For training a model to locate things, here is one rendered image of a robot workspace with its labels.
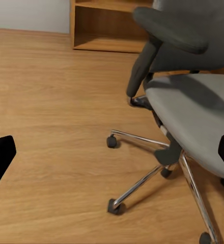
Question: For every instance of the swivel chair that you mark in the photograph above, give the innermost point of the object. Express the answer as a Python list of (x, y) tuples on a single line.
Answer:
[(187, 107)]

